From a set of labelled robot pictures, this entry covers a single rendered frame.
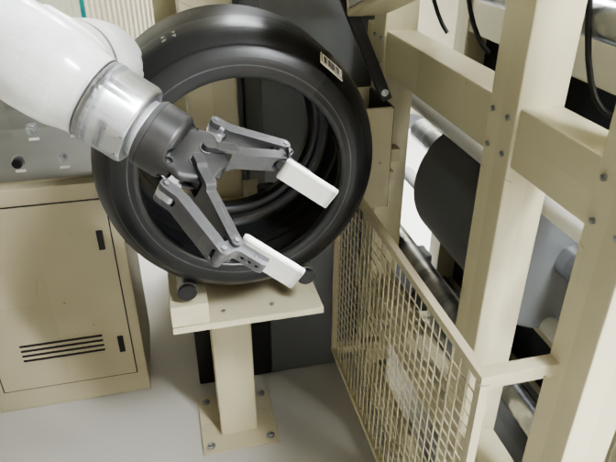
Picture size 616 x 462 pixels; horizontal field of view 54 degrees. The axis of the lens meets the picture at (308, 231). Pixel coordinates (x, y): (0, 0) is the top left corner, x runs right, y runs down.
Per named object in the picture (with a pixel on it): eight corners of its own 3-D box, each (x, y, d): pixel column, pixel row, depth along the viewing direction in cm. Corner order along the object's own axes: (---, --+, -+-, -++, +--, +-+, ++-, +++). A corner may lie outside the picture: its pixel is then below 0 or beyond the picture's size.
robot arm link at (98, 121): (62, 151, 62) (114, 182, 62) (81, 86, 55) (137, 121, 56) (108, 108, 68) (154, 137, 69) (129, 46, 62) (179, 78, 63)
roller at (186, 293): (171, 229, 167) (170, 215, 165) (188, 227, 168) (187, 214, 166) (178, 302, 138) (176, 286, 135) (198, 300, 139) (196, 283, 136)
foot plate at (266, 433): (197, 400, 229) (197, 396, 228) (267, 388, 235) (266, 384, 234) (203, 456, 207) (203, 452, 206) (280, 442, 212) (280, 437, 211)
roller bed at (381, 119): (321, 182, 188) (322, 89, 173) (366, 178, 191) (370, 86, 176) (338, 212, 171) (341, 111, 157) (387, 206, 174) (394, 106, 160)
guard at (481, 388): (330, 349, 210) (335, 166, 175) (335, 348, 210) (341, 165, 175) (436, 610, 134) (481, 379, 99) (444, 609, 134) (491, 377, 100)
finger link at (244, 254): (225, 232, 59) (214, 251, 56) (269, 258, 59) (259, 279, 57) (220, 240, 60) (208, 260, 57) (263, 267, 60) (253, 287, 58)
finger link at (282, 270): (246, 232, 59) (243, 236, 58) (306, 269, 60) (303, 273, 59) (235, 248, 61) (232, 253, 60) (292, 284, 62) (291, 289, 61)
